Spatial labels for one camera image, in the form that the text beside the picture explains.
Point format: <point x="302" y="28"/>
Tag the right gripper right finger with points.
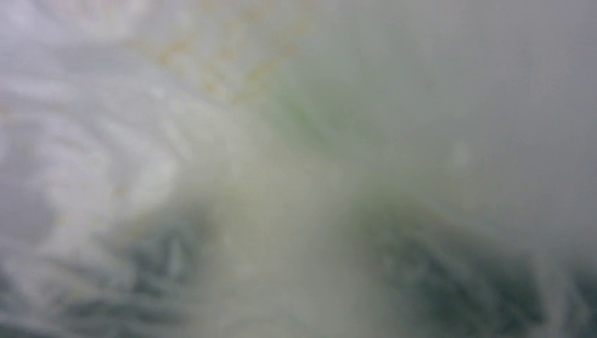
<point x="446" y="277"/>

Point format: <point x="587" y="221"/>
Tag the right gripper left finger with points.
<point x="143" y="284"/>

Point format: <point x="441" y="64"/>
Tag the clear plastic bag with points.
<point x="271" y="115"/>

